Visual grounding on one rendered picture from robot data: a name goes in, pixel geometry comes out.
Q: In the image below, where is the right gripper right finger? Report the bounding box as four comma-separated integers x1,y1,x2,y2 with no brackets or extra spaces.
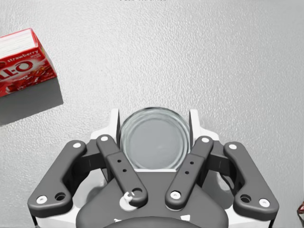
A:
165,109,280,220

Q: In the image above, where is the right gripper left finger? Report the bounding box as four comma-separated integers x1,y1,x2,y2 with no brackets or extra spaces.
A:
27,108,148,218

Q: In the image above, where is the round can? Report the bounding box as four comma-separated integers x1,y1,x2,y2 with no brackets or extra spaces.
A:
119,107,191,172

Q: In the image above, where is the red and white carton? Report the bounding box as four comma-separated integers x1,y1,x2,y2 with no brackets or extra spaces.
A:
296,201,304,219

